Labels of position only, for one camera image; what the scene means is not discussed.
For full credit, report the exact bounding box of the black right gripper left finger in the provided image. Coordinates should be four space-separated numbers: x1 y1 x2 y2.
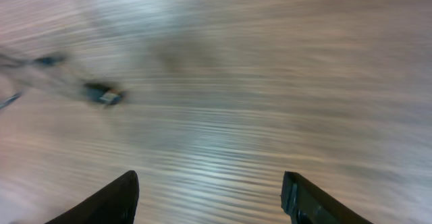
46 170 140 224

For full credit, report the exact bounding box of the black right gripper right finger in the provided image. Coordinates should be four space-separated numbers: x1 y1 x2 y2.
280 171 372 224

